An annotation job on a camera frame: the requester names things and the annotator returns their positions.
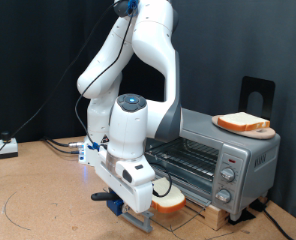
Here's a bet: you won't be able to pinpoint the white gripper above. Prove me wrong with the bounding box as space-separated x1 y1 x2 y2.
94 146 156 215

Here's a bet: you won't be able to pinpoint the glass oven door grey handle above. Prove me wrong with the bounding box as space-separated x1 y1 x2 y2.
103 179 206 233

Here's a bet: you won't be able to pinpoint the white bread slice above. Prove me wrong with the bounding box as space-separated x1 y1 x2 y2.
150 177 188 215
217 111 271 132

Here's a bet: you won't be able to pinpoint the silver oven timer knob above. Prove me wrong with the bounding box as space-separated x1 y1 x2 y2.
216 188 232 204

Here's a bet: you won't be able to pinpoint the silver oven temperature knob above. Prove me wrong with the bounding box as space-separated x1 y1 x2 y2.
220 167 236 183

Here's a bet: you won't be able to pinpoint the silver toaster oven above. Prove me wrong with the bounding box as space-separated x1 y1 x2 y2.
144 107 282 222

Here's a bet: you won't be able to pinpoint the wooden crate base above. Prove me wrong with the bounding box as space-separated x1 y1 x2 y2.
184 199 231 232

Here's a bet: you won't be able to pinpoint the emergency stop button box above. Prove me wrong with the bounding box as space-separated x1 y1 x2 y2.
0 131 19 160

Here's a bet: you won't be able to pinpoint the small round wooden board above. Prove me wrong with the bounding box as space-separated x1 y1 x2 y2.
211 114 277 140

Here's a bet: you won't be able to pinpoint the black metal bookend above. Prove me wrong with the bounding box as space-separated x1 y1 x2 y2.
239 76 276 121

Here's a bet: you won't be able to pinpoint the wire oven rack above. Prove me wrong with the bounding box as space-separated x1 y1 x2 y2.
146 138 220 183

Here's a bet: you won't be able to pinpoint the robot base cables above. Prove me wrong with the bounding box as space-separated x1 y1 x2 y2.
41 135 86 156

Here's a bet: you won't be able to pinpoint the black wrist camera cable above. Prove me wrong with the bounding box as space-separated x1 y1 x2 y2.
74 0 173 198

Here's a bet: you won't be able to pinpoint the long black hanging cable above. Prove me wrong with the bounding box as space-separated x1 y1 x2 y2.
0 0 121 173

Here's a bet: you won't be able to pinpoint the black oven power cable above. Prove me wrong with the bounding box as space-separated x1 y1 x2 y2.
248 198 295 240

